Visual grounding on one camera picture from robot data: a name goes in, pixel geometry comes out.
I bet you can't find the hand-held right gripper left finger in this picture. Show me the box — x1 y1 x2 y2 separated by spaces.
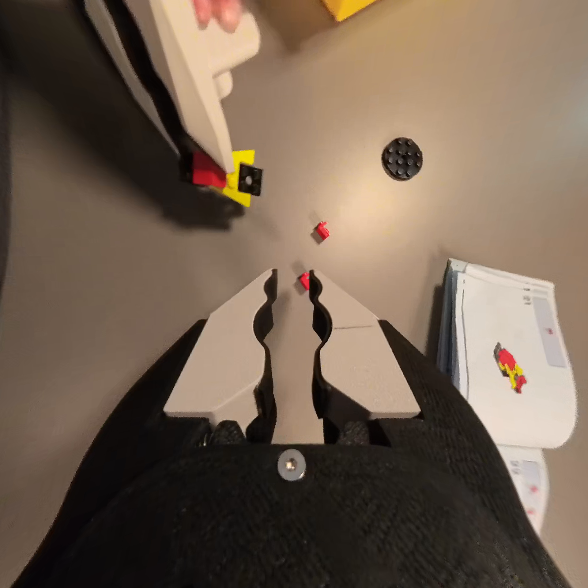
163 268 278 424

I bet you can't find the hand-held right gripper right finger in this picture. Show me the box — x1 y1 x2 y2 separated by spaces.
309 269 422 420

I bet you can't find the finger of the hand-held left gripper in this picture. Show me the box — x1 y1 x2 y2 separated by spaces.
84 0 192 158
151 0 236 175

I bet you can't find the red yellow lego model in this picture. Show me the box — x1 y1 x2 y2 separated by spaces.
178 149 264 208

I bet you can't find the yellow plastic bin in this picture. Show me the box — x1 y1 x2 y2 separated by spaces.
320 0 378 23

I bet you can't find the round black lego plate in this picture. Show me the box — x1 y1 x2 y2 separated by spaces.
381 136 424 182

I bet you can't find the person's left hand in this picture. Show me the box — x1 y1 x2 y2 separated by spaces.
192 0 245 34

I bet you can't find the open instruction booklet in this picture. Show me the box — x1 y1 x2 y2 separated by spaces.
435 257 579 536

